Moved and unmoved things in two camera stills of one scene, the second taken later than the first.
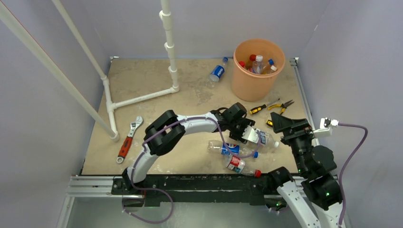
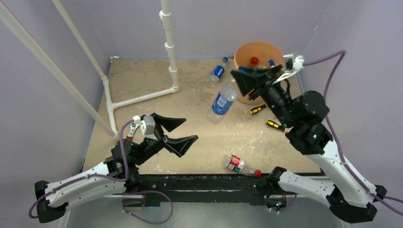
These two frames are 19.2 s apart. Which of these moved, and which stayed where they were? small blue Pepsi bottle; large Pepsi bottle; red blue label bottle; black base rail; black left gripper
Moved: black left gripper; small blue Pepsi bottle
Stayed: large Pepsi bottle; red blue label bottle; black base rail
